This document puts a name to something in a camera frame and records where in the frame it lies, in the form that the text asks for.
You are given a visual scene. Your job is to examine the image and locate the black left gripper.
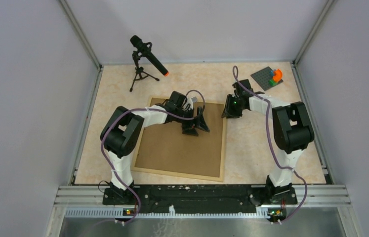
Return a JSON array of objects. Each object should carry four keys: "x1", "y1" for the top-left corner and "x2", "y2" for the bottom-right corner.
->
[{"x1": 174, "y1": 106, "x2": 209, "y2": 137}]

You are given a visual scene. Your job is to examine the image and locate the brown cardboard backing board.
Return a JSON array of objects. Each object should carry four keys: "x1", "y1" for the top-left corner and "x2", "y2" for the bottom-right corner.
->
[{"x1": 134, "y1": 98, "x2": 225, "y2": 178}]

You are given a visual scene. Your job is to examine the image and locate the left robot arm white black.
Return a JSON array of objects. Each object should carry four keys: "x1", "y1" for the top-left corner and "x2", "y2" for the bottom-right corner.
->
[{"x1": 100, "y1": 91, "x2": 210, "y2": 204}]

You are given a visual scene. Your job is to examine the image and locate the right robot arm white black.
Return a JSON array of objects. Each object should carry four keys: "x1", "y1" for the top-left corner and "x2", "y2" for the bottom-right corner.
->
[{"x1": 222, "y1": 79, "x2": 315, "y2": 203}]

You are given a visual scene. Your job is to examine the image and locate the grey building brick baseplate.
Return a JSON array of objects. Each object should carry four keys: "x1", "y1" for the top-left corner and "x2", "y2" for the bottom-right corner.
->
[{"x1": 250, "y1": 67, "x2": 273, "y2": 91}]

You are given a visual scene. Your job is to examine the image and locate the colourful toy brick stack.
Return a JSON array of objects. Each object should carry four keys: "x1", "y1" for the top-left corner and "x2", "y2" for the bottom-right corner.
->
[{"x1": 269, "y1": 69, "x2": 283, "y2": 87}]

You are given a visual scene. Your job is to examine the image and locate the black mini tripod stand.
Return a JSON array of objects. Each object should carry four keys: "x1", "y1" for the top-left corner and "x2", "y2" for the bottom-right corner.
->
[{"x1": 129, "y1": 51, "x2": 160, "y2": 92}]

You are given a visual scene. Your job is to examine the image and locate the black microphone orange tip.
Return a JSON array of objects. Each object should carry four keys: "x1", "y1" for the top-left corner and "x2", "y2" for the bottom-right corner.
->
[{"x1": 130, "y1": 35, "x2": 169, "y2": 77}]

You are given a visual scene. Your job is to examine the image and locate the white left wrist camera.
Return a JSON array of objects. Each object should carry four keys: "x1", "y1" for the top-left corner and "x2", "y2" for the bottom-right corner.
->
[{"x1": 183, "y1": 96, "x2": 198, "y2": 111}]

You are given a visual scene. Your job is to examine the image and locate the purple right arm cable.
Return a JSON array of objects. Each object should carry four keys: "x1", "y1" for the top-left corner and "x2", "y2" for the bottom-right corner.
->
[{"x1": 232, "y1": 66, "x2": 308, "y2": 225}]

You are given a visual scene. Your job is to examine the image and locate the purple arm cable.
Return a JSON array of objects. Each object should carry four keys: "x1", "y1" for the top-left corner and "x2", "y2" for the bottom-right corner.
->
[
  {"x1": 100, "y1": 90, "x2": 206, "y2": 226},
  {"x1": 232, "y1": 66, "x2": 308, "y2": 225}
]

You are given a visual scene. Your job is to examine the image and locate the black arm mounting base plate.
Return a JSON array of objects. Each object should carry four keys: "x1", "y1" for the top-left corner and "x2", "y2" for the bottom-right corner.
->
[{"x1": 102, "y1": 184, "x2": 298, "y2": 214}]

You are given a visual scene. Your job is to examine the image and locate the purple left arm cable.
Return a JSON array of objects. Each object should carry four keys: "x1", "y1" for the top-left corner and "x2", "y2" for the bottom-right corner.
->
[{"x1": 100, "y1": 90, "x2": 206, "y2": 226}]

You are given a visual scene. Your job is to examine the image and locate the aluminium front rail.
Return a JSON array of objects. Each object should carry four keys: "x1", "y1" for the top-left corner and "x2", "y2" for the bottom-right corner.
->
[{"x1": 54, "y1": 185, "x2": 351, "y2": 219}]

